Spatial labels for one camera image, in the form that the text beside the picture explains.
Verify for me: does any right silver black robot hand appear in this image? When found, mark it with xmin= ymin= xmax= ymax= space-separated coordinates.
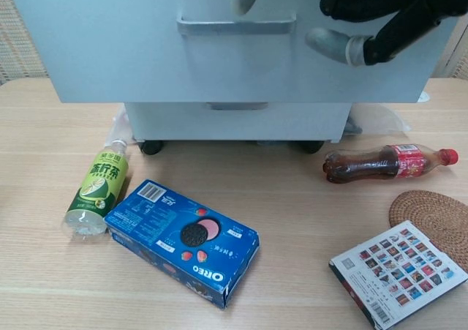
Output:
xmin=230 ymin=0 xmax=468 ymax=67

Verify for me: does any medium silver drawer handle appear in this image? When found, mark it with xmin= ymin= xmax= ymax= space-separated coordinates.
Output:
xmin=176 ymin=13 xmax=296 ymax=36

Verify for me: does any white drawer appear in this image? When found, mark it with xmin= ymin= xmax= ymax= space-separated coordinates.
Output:
xmin=124 ymin=101 xmax=352 ymax=142
xmin=7 ymin=0 xmax=460 ymax=105

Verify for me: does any white bottom drawer front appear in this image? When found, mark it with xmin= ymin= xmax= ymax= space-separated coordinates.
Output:
xmin=124 ymin=101 xmax=352 ymax=142

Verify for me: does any red-label cola bottle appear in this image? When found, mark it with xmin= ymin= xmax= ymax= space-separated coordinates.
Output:
xmin=322 ymin=143 xmax=460 ymax=185

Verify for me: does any black caster wheel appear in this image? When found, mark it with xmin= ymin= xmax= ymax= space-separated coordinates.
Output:
xmin=138 ymin=140 xmax=165 ymax=155
xmin=298 ymin=140 xmax=325 ymax=154

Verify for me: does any round woven rattan coaster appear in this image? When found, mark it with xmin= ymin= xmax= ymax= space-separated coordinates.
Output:
xmin=388 ymin=190 xmax=468 ymax=252

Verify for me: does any white box with picture grid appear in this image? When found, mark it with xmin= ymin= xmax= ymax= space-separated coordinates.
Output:
xmin=328 ymin=220 xmax=464 ymax=330

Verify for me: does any blue Oreo cookie box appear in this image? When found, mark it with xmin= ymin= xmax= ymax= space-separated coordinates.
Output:
xmin=104 ymin=179 xmax=261 ymax=311

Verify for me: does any green lemon tea bottle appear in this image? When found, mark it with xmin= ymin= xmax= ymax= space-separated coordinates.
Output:
xmin=64 ymin=138 xmax=130 ymax=241

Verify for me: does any short silver drawer handle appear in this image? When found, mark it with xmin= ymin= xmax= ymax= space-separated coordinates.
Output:
xmin=204 ymin=102 xmax=268 ymax=111

